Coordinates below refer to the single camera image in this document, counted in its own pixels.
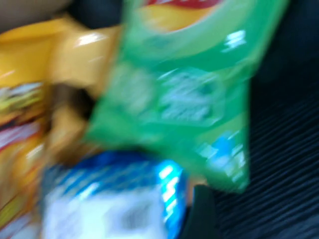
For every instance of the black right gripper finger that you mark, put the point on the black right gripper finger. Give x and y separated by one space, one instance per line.
200 216

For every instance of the green Lay's chips bag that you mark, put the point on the green Lay's chips bag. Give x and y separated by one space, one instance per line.
189 87

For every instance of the blue white snack bag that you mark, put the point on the blue white snack bag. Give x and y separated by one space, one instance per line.
107 199

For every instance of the yellow chef snack bag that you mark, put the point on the yellow chef snack bag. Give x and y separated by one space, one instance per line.
30 59

